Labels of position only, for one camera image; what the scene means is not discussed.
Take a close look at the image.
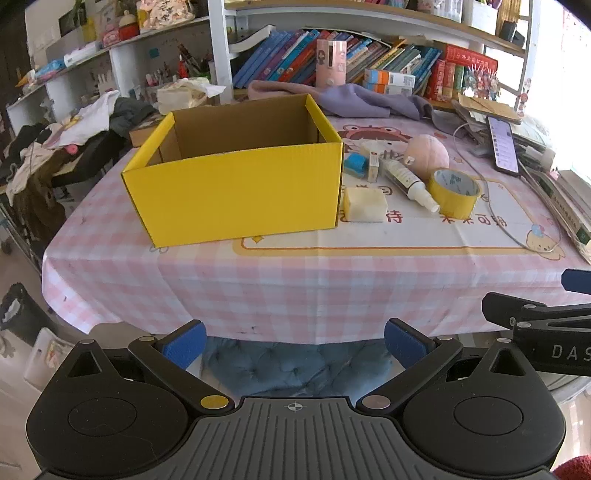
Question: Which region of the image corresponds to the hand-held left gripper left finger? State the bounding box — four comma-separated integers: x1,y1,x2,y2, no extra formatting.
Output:
60,320,236,414

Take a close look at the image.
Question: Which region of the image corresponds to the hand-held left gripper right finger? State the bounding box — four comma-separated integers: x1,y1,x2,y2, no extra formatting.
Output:
355,318,532,412

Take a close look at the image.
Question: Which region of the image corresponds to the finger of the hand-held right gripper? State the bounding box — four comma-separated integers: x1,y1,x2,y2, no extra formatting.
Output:
481,292,591,330
561,269,591,295

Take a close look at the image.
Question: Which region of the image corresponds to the yellow cardboard box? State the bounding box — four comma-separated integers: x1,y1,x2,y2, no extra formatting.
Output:
121,93,345,248

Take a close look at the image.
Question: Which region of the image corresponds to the white spray bottle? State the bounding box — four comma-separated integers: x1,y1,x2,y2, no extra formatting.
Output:
379,157,441,214

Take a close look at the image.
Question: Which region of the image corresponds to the pink plush toy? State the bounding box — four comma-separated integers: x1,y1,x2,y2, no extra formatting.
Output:
403,134,450,178

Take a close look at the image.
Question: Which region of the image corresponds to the blue plastic packet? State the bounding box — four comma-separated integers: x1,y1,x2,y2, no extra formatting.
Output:
344,153,370,177

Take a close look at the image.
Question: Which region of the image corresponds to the stack of papers and books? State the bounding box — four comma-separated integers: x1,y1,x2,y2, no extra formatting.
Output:
452,95,591,266

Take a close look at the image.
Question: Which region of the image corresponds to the blue tufted cushion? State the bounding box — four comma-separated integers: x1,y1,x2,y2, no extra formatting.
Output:
201,337,398,398

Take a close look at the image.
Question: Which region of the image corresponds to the red fuzzy cloth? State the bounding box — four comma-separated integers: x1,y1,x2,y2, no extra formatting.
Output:
551,455,591,480

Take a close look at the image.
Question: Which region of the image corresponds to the yellow tape roll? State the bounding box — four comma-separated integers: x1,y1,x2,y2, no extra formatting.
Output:
426,169,482,220

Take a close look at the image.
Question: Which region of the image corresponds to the white storage box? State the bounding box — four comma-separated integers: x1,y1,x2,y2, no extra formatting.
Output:
23,328,77,388

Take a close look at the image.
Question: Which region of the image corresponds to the cream sponge block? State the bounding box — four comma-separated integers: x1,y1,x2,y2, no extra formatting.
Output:
342,187,387,223

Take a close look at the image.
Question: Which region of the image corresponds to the black smartphone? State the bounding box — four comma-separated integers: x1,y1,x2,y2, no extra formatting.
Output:
486,115,520,177

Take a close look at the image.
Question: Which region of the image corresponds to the black bin bag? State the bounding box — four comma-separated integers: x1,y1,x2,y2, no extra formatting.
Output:
0,281,51,347

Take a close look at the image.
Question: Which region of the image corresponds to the brown envelope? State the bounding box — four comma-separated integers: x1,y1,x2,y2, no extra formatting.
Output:
462,95,522,123

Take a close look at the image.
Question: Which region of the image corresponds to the brown garment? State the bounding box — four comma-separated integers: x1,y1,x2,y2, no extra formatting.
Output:
9,148,70,232

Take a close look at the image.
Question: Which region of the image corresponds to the wooden chess box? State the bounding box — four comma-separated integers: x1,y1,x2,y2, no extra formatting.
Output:
129,113,167,148

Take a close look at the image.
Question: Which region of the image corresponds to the dark grey garment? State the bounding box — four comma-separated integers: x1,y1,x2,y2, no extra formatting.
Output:
108,97,158,137

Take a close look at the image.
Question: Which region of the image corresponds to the row of red books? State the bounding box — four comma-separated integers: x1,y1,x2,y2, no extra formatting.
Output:
425,45,499,102

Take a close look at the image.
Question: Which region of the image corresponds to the pink and purple cloth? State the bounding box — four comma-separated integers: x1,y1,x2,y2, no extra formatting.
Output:
247,79,462,134

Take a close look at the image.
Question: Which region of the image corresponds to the cream wrapped bundle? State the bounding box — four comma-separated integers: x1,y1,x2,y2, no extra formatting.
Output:
157,78,227,116

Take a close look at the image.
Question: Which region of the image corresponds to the orange white carton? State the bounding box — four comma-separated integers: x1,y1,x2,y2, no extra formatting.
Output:
362,83,414,97
364,68,416,85

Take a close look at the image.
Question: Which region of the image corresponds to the cluster of pens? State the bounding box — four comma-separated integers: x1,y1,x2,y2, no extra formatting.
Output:
143,44,213,88

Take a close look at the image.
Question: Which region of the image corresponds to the pink cartoon case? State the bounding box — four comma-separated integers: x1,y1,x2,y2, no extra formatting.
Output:
316,39,347,88

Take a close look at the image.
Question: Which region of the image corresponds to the row of colourful books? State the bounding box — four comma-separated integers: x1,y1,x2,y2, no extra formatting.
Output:
233,28,444,90

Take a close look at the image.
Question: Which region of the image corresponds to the white bookshelf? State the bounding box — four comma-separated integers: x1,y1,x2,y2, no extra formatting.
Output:
7,0,536,139

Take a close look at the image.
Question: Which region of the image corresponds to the white packet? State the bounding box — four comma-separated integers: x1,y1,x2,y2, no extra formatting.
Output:
65,41,102,68

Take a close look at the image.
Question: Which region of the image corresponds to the grey paperback book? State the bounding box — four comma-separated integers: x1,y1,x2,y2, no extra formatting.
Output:
228,27,275,54

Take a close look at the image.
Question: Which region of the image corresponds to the pink tin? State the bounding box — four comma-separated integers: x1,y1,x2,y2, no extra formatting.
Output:
102,21,139,48

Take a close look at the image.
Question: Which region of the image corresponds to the cream floral bag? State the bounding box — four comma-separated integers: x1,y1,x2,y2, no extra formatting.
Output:
136,0,197,34

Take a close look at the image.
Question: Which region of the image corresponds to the white cable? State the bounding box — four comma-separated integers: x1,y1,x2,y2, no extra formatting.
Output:
455,122,562,254

